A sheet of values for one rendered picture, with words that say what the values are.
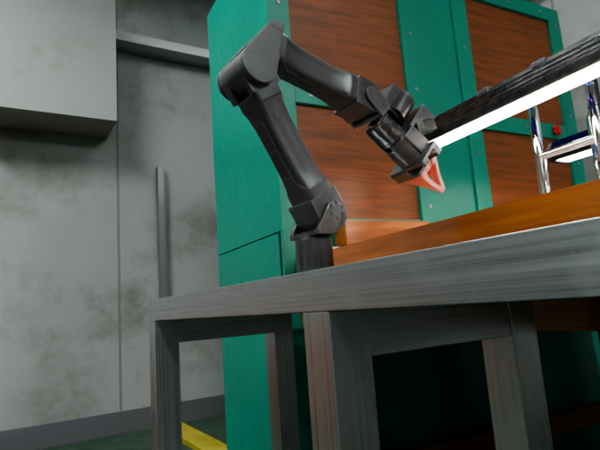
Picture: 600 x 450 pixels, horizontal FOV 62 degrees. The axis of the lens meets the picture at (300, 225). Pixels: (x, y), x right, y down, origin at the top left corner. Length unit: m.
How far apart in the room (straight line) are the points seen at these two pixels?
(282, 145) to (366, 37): 0.95
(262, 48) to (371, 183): 0.78
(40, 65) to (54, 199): 0.74
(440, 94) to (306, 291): 1.41
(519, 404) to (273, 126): 0.52
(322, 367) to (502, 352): 0.25
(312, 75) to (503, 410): 0.60
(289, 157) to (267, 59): 0.16
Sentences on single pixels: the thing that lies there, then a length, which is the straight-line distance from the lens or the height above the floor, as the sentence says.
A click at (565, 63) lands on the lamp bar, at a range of 1.14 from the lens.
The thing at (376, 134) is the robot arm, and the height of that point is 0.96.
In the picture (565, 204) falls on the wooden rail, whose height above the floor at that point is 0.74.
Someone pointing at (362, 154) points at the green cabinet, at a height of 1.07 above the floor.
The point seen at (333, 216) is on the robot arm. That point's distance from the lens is 0.82.
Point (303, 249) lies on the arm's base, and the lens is 0.81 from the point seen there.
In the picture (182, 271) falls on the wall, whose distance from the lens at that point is 3.28.
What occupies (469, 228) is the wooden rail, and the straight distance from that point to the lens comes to 0.84.
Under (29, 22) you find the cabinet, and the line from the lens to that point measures 3.23.
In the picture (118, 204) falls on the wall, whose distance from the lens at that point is 3.25.
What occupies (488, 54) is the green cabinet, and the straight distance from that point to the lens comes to 2.09.
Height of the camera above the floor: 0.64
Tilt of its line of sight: 9 degrees up
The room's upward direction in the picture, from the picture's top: 4 degrees counter-clockwise
